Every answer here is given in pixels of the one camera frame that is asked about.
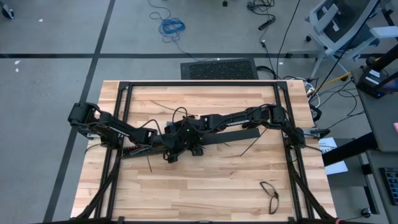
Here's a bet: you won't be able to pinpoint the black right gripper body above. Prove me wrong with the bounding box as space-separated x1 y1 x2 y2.
164 116 206 149

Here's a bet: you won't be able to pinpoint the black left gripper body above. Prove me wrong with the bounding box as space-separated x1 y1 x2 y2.
152 130 189 156

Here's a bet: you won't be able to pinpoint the bundle of coloured cables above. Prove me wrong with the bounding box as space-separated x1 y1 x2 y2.
129 147 150 156

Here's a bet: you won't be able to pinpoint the black slotted cable duct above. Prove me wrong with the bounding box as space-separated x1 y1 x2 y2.
119 144 171 160

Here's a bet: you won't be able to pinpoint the black duct cover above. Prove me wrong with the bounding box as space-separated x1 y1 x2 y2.
198 128 261 146

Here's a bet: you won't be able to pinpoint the brown zip tie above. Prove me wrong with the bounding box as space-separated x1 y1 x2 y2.
239 128 269 157

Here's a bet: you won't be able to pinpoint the black eyeglasses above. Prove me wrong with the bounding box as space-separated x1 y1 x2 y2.
259 181 280 215

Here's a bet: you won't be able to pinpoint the black power strip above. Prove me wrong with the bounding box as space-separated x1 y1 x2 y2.
257 17 276 31

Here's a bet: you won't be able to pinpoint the white paper sheet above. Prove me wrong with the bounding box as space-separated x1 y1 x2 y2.
318 136 348 175

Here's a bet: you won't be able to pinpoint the black device with blue light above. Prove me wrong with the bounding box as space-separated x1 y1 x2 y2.
356 67 398 99

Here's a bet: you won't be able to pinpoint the grey office chair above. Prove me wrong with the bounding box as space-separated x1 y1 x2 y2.
287 0 398 80

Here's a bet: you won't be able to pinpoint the grey side desk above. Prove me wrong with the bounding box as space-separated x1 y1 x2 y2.
322 67 398 224

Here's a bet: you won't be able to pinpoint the black caster wheel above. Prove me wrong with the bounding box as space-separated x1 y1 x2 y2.
0 4 15 19

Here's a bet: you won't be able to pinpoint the black stand pole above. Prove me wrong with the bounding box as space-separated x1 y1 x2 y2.
365 43 398 72

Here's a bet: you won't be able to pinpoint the black keyboard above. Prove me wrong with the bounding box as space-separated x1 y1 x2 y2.
379 167 398 206

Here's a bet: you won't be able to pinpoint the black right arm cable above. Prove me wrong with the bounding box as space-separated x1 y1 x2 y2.
172 106 199 126

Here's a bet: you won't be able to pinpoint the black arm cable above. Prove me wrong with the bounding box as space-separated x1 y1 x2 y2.
136 118 163 135
172 106 199 126

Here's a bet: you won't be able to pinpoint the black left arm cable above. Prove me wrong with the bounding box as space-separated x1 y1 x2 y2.
136 118 163 135

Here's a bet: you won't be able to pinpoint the blue coiled floor cable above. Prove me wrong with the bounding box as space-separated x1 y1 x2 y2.
147 0 200 62

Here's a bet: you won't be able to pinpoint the black tangled floor cable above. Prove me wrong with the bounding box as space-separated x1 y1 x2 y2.
247 0 276 16

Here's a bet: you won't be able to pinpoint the black hanging cable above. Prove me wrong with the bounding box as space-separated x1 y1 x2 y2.
314 0 383 93
275 0 302 78

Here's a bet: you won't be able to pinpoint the yellow hanging cable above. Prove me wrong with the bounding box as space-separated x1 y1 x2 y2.
315 72 352 93

